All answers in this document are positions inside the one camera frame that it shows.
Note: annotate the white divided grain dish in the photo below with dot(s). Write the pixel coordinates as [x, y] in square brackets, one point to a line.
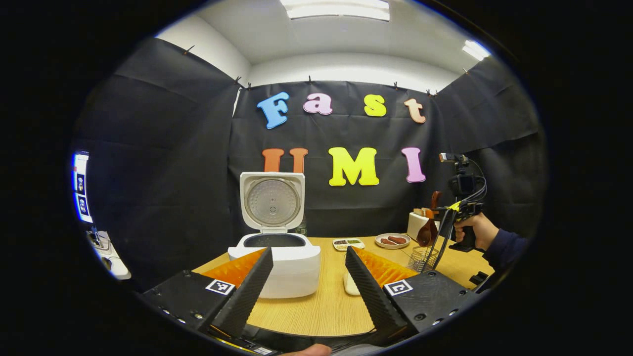
[348, 244]

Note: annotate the black backdrop cloth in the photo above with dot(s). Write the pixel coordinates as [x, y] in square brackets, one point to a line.
[163, 168]

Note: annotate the wooden spoon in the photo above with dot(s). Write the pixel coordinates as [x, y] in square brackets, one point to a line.
[426, 235]

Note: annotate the white toaster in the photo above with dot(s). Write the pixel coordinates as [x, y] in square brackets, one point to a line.
[413, 226]

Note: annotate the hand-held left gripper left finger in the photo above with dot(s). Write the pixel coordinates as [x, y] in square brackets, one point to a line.
[247, 296]

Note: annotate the white round plate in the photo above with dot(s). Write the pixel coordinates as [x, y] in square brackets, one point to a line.
[392, 245]

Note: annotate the white side desk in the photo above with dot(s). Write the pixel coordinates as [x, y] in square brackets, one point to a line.
[111, 259]

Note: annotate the person's trousers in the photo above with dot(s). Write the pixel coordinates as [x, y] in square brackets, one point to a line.
[301, 341]

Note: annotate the small ceiling light panel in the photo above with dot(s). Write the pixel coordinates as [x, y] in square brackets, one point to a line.
[476, 49]

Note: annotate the computer monitor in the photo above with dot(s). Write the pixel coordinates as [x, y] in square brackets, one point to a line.
[81, 190]

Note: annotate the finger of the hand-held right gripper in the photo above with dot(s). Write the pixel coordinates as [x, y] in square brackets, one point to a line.
[431, 213]

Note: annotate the clear box of rice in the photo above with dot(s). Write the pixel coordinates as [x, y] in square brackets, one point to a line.
[350, 286]

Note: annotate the large ceiling light panel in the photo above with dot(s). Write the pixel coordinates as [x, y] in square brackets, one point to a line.
[336, 9]

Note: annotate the white rice cooker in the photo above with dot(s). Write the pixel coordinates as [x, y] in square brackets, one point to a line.
[292, 272]

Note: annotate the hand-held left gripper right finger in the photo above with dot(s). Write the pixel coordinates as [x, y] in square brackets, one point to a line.
[371, 296]

